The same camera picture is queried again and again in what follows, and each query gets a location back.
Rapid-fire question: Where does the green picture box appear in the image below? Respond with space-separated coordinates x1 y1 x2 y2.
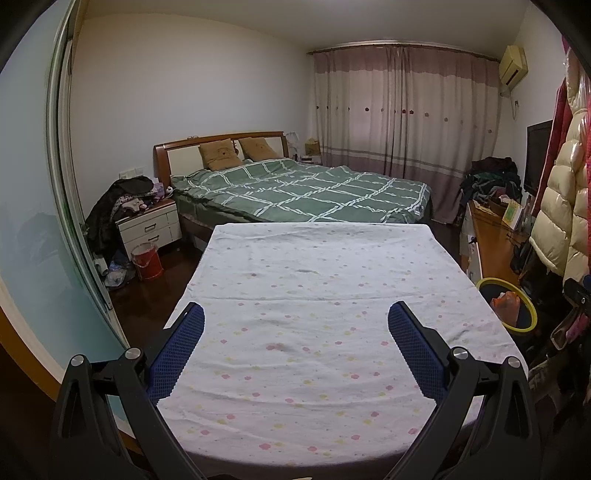
501 200 525 230

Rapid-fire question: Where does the floor clutter of bags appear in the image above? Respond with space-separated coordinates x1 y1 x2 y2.
95 256 134 289

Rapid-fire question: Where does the dark clothes pile on nightstand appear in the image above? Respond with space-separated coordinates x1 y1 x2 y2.
84 175 167 254

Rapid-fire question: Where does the clothes pile on desk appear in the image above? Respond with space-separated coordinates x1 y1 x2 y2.
459 157 522 204

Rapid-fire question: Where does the cream puffer jacket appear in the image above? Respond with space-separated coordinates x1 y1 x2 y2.
529 106 591 282

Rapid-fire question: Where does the beige and mauve curtain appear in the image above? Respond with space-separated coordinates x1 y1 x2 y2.
310 42 502 224

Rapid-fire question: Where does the wall air conditioner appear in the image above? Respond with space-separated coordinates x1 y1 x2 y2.
499 45 528 88

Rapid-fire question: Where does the red coat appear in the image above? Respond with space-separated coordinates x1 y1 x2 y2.
549 76 571 160

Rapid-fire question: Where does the white nightstand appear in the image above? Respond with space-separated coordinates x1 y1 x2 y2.
115 199 181 250

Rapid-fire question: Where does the brown bear face pillow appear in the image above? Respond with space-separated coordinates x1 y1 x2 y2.
198 142 243 171

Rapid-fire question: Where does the wooden desk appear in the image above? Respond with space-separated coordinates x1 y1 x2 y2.
464 200 529 287

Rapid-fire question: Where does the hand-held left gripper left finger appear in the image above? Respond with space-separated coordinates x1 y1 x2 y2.
48 302 206 480

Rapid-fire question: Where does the bed with green quilt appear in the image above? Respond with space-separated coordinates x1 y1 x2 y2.
170 158 434 224

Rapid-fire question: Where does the red bucket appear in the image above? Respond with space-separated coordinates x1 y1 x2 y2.
130 242 164 281

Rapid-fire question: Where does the black television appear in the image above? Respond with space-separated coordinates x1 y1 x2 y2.
523 120 553 197

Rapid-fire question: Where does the plain brown pillow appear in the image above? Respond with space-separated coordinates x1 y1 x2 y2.
238 137 280 161

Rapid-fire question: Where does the frosted glass sliding door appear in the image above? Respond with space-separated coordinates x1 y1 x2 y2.
0 0 131 370

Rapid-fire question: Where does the orange plastic bag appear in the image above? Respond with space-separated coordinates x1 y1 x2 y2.
490 291 522 324

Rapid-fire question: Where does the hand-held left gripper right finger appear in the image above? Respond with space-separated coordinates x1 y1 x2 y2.
388 301 541 480

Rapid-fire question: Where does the wooden bed headboard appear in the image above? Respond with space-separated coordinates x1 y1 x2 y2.
153 130 298 181

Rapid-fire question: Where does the yellow rimmed blue bin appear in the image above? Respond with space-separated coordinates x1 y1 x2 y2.
475 277 539 333

